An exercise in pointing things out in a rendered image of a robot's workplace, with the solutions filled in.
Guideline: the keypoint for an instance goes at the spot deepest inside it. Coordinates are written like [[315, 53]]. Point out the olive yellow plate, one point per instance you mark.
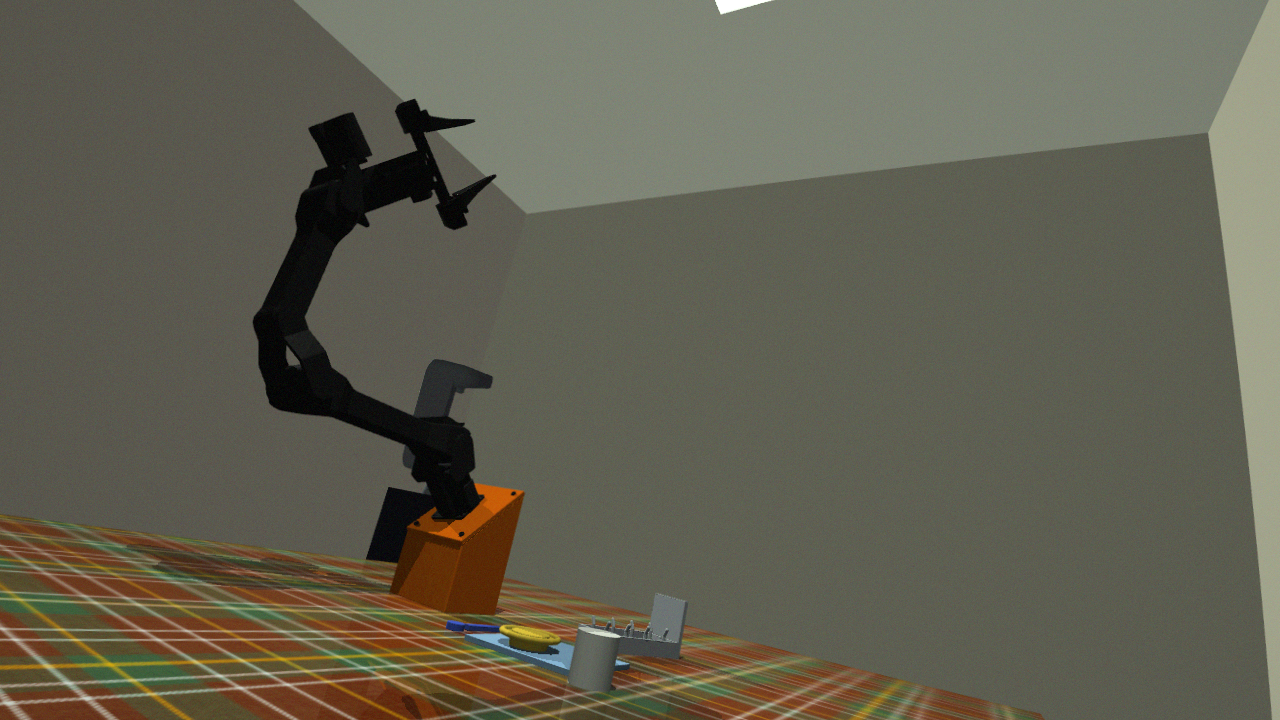
[[529, 638]]

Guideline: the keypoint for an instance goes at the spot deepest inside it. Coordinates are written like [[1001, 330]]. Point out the light blue square mat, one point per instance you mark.
[[555, 658]]

